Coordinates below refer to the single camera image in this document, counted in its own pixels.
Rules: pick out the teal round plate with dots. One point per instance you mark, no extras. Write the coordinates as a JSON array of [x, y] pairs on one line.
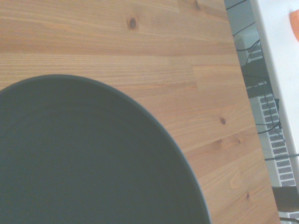
[[81, 158]]

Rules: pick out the small white perforated case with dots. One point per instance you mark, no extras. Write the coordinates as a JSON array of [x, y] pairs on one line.
[[254, 54]]

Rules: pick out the white perforated computer case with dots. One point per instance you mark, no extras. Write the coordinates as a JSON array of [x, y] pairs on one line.
[[275, 144]]

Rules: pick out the white desk edge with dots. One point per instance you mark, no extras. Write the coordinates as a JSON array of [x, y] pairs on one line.
[[278, 46]]

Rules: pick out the orange object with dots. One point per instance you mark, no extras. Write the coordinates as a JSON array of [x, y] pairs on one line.
[[295, 23]]

